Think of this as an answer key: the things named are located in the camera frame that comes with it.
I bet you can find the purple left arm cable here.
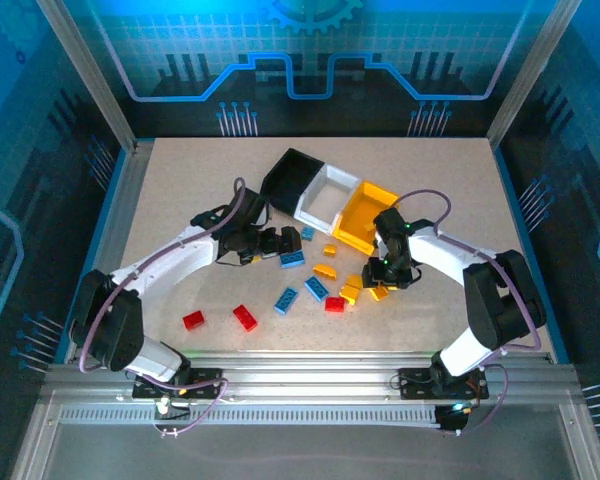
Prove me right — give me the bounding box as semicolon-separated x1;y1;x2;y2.
77;177;247;439

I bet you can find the yellow plastic bin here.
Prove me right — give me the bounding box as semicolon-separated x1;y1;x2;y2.
331;180;401;256

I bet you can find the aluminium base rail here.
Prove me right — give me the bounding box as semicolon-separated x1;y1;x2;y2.
39;349;581;404

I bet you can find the aluminium frame post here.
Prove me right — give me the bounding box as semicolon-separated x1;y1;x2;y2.
35;0;140;151
486;0;585;150

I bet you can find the aluminium side rail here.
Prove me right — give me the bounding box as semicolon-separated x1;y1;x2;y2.
64;142;154;364

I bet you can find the slotted grey cable duct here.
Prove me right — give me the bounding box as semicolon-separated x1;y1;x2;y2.
59;404;444;427

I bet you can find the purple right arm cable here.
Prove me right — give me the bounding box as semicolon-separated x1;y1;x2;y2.
394;188;544;436

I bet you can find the black plastic bin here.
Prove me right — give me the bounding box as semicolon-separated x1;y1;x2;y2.
260;147;326;217

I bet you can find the blue printed side panel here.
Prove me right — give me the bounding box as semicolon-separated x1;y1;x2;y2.
494;0;600;451
0;0;131;480

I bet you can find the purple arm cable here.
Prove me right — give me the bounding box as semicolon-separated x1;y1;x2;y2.
394;188;544;436
77;177;247;439

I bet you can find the blue printed backdrop panel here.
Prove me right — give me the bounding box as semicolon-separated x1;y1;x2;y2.
62;0;561;139

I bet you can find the black connector box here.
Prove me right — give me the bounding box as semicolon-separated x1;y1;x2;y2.
435;402;474;435

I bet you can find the white plastic bin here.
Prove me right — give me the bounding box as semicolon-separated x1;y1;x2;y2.
293;163;364;236

